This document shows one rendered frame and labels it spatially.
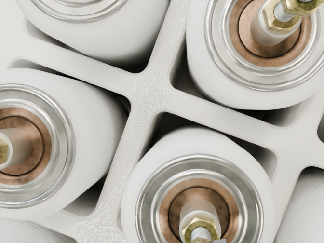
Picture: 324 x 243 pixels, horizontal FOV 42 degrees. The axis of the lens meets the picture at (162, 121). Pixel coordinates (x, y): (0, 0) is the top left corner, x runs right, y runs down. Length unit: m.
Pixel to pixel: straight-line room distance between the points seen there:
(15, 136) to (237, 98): 0.13
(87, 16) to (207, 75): 0.08
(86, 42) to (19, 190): 0.10
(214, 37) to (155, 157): 0.08
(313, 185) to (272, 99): 0.12
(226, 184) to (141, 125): 0.10
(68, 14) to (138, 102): 0.10
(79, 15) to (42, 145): 0.08
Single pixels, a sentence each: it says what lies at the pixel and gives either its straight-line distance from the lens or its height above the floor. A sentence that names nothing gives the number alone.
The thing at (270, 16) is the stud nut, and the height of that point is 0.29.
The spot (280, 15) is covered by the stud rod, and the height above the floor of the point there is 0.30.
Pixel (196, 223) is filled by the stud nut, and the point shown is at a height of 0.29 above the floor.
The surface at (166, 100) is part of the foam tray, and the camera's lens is 0.32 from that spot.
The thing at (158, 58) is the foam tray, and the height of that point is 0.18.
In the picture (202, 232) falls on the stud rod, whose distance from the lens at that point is 0.21.
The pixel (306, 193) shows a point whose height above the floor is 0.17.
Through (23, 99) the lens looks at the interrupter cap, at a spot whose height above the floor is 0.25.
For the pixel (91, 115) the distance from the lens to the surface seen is 0.27.
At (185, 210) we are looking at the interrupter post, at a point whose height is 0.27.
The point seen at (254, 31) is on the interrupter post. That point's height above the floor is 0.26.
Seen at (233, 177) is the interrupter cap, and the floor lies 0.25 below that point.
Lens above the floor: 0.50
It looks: 86 degrees down
